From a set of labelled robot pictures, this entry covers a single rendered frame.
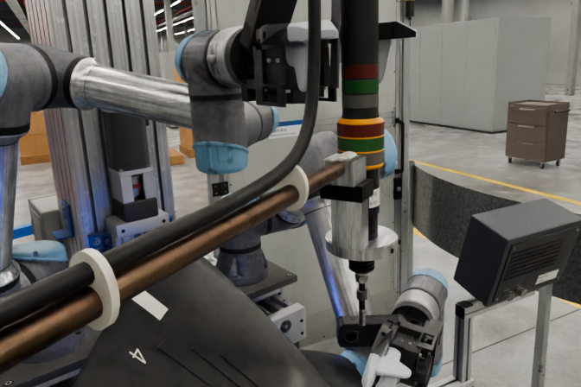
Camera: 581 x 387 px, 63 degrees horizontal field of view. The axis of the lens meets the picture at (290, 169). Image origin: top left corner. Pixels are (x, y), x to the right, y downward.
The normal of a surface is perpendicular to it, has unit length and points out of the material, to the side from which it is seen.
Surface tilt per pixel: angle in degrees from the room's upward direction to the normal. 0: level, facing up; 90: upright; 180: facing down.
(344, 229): 90
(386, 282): 90
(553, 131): 90
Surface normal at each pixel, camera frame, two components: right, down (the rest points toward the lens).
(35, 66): 0.89, -0.30
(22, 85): 0.95, 0.20
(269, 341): 0.54, -0.72
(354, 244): -0.48, 0.22
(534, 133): -0.87, 0.14
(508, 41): 0.44, 0.18
